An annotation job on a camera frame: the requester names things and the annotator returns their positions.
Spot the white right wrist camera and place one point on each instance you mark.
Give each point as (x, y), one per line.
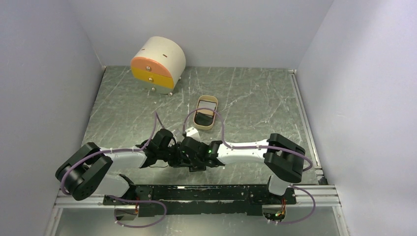
(193, 133)

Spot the stack of credit cards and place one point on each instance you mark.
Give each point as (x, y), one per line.
(206, 107)

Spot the cream mini drawer cabinet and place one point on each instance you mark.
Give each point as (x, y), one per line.
(159, 64)

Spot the beige oval plastic tray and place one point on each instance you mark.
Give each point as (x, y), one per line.
(209, 98)

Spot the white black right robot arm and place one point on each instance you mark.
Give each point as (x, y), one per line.
(282, 156)

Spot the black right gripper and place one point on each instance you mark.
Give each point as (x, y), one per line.
(193, 162)

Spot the black card in tray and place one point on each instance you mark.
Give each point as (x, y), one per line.
(203, 120)

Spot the black leather card holder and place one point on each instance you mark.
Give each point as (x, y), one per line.
(196, 165)

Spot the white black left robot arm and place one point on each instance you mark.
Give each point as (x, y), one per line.
(94, 170)

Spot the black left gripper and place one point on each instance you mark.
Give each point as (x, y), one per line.
(178, 159)

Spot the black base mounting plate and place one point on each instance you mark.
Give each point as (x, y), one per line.
(153, 200)

